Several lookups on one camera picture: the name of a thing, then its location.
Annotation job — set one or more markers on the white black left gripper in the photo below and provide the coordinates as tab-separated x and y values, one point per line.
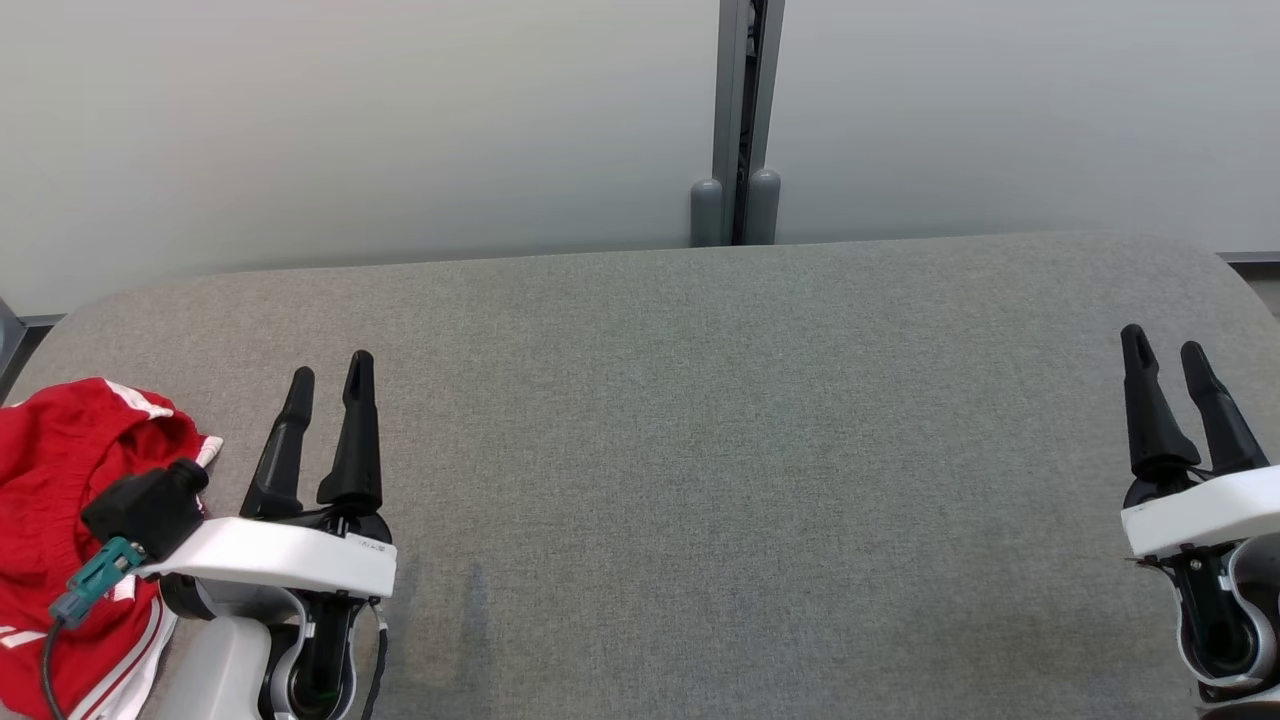
290	555

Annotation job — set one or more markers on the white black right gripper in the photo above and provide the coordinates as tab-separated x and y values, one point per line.
1210	510

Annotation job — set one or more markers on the red shorts white stripe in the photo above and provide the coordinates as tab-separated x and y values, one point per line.
50	470

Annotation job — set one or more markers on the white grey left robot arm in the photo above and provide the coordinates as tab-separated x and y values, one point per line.
215	665

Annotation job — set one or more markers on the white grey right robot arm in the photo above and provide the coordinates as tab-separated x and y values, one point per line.
1255	600

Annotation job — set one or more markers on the dark grey baseboard strip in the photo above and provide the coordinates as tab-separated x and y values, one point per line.
1250	258
35	322

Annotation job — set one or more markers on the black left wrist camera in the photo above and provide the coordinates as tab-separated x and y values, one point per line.
145	510

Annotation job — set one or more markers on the grey rounded post foot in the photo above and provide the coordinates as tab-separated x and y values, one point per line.
706	215
763	208

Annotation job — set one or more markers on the grey partition post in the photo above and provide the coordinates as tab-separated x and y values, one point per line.
740	90

